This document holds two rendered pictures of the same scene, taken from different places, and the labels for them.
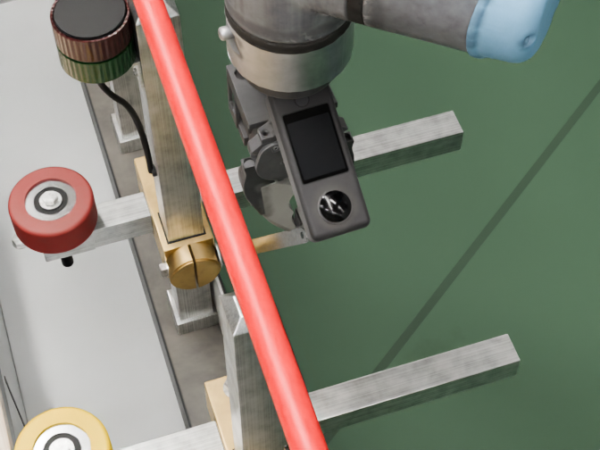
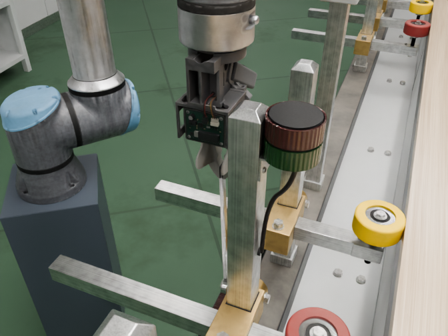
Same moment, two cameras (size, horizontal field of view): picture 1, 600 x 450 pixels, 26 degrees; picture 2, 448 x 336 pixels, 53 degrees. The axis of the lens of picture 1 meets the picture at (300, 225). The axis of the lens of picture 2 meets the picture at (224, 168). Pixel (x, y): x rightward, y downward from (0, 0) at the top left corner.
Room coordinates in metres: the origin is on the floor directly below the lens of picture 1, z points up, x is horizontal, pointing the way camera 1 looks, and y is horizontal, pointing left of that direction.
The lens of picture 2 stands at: (1.01, 0.36, 1.40)
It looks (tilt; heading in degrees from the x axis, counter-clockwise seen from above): 37 degrees down; 221
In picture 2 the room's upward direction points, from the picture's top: straight up
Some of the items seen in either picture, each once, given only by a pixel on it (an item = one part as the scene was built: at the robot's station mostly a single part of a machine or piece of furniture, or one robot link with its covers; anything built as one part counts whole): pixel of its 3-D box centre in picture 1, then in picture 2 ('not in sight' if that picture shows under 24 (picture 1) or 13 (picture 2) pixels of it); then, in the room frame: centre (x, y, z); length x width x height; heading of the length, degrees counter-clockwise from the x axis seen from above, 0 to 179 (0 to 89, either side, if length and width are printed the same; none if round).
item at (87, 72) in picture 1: (95, 45); (292, 145); (0.68, 0.16, 1.14); 0.06 x 0.06 x 0.02
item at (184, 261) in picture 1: (174, 220); (239, 321); (0.71, 0.12, 0.85); 0.14 x 0.06 x 0.05; 18
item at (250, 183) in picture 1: (269, 173); not in sight; (0.60, 0.02, 1.08); 0.05 x 0.02 x 0.09; 108
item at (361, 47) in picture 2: not in sight; (364, 41); (-0.48, -0.27, 0.81); 0.14 x 0.06 x 0.05; 18
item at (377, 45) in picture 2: not in sight; (352, 42); (-0.45, -0.30, 0.81); 0.44 x 0.03 x 0.04; 108
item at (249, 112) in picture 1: (286, 95); (215, 91); (0.63, 0.01, 1.14); 0.09 x 0.08 x 0.12; 18
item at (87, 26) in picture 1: (108, 101); (285, 197); (0.68, 0.16, 1.07); 0.06 x 0.06 x 0.22; 18
